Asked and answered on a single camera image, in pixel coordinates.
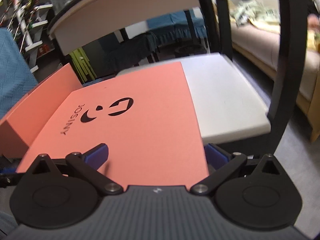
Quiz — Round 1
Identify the blue textured chair cover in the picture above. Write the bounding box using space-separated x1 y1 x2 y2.
0 28 38 117

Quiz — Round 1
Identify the green plastic stool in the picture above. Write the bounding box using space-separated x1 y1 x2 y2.
69 47 97 83

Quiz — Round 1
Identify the pink cardboard box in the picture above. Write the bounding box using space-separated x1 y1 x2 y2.
0 63 82 158

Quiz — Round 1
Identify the beige sofa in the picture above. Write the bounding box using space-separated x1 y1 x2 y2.
228 0 319 142

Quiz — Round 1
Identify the white black-framed chair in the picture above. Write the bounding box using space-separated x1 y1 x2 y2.
116 0 309 159

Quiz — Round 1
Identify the black round bin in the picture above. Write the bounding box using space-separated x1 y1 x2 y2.
174 44 207 58

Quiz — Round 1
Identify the white black-edged table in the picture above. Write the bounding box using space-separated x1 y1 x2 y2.
47 0 234 63

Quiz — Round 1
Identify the white ladder shelf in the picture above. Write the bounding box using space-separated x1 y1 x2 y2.
1 0 53 73

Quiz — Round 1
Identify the teal skirted chair cover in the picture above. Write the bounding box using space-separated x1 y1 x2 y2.
146 9 207 46

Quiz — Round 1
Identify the pink box lid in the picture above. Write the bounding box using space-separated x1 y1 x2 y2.
17 62 209 187

